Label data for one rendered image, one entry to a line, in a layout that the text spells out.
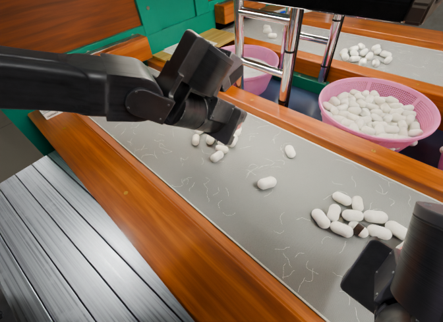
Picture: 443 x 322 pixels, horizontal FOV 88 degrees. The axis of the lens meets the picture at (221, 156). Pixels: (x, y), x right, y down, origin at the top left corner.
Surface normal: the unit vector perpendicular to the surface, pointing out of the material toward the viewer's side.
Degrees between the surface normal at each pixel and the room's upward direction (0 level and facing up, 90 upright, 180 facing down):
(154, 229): 0
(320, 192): 0
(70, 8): 90
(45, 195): 0
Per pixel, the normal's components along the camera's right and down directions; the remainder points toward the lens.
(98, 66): 0.29, -0.77
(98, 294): -0.07, -0.68
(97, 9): 0.73, 0.46
